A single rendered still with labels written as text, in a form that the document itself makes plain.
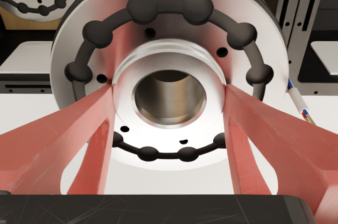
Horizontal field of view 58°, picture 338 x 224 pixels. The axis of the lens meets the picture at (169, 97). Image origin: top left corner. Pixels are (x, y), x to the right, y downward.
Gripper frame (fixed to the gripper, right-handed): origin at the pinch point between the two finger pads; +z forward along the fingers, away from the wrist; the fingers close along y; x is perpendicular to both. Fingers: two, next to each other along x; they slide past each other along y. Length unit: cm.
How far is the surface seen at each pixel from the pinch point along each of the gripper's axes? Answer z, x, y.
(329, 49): 17.3, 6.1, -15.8
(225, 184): 36, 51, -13
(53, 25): 22.8, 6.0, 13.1
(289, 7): 11.9, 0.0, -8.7
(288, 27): 12.0, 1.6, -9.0
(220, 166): 36, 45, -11
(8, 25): 23.0, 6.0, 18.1
